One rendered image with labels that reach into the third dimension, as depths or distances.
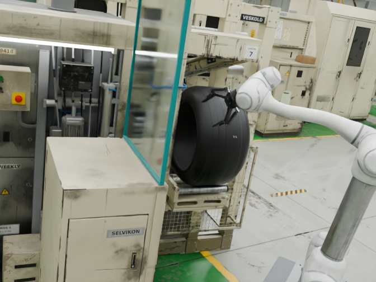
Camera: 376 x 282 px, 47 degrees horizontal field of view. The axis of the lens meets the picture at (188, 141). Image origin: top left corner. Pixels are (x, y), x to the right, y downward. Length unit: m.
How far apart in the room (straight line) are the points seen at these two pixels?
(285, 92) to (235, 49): 4.45
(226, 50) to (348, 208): 1.31
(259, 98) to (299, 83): 5.54
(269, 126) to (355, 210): 5.35
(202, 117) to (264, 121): 4.78
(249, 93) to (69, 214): 0.84
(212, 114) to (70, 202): 1.04
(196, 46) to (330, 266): 1.45
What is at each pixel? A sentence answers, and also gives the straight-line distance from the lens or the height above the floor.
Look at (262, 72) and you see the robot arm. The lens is 1.95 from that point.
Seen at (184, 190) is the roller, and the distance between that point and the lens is 2.52.
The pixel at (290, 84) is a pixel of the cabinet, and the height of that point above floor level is 0.90.
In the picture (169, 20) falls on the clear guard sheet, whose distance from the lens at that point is 1.66.
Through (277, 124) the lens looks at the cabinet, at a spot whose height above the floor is 0.23.
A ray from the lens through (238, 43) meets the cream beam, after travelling 2.77.
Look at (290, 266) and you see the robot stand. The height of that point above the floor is 0.65.
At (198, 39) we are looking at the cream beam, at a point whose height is 1.74.
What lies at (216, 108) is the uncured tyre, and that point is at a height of 1.42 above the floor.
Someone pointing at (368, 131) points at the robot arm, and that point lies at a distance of 1.97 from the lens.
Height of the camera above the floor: 1.96
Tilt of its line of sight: 18 degrees down
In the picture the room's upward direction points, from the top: 9 degrees clockwise
